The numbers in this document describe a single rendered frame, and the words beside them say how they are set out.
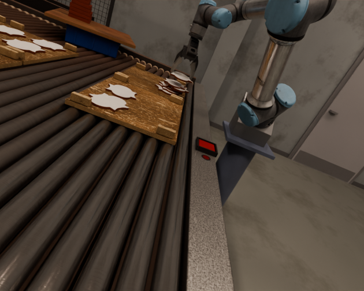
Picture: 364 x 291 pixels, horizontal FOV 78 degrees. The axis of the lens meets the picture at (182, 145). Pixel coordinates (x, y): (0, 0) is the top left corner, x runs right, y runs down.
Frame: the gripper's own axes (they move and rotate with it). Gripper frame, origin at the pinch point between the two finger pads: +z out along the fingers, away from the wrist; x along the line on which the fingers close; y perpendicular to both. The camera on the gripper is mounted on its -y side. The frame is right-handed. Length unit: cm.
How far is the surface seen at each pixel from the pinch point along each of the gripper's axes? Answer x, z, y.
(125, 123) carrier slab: 17, 10, -54
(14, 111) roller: 43, 12, -64
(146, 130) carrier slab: 11, 10, -55
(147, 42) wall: 36, 17, 277
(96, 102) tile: 28, 9, -49
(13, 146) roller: 35, 11, -78
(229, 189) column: -48, 48, -16
